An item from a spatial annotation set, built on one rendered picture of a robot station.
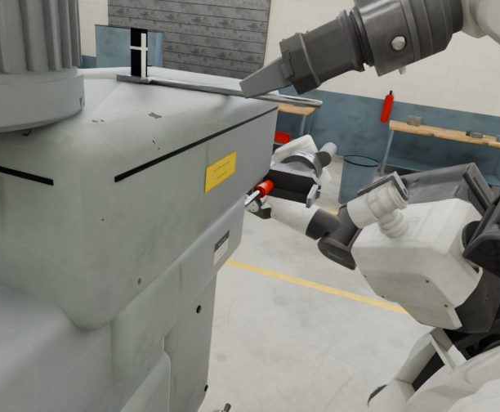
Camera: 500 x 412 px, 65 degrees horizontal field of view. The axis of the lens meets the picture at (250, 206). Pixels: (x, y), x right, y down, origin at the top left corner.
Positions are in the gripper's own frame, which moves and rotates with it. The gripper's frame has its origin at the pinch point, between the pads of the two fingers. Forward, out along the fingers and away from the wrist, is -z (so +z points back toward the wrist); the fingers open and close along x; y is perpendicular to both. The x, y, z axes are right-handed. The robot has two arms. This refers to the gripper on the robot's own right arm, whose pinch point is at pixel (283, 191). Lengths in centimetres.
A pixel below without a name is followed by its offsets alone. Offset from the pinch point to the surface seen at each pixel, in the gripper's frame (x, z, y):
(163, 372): -3.2, -36.6, 11.3
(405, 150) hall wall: 72, 725, 137
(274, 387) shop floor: -11, 113, 170
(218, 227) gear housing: -3.1, -23.2, -1.8
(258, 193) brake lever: -3.4, -4.5, -0.4
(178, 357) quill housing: -5.1, -29.3, 16.4
